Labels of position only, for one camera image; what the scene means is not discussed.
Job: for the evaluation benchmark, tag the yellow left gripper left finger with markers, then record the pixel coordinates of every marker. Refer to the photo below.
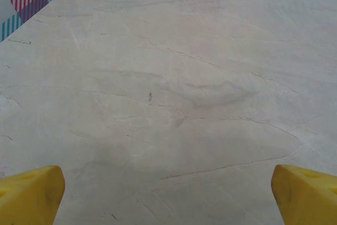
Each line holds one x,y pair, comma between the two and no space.
29,196

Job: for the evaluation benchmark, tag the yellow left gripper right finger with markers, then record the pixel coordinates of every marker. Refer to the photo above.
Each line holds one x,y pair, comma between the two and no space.
305,198

